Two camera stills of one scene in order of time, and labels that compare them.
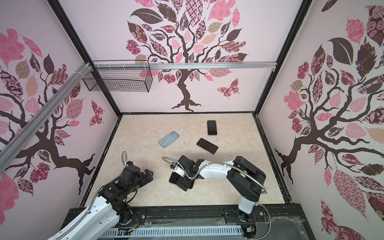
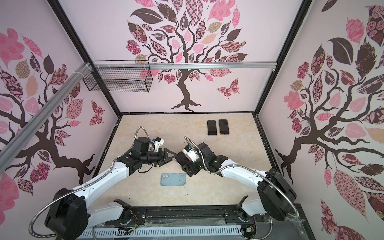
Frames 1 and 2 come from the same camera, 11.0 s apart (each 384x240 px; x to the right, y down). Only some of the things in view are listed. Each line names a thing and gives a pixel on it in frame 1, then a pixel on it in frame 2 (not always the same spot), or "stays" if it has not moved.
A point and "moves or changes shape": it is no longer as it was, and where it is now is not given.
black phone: [212, 127] stays
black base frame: [276, 222] stays
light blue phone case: [212, 130] stays
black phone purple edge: [174, 178] -> [223, 127]
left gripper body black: [141, 181] -> [153, 157]
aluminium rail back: [101, 65] stays
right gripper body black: [185, 181] -> [195, 167]
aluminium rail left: [16, 142] stays
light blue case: [169, 139] moves or changes shape
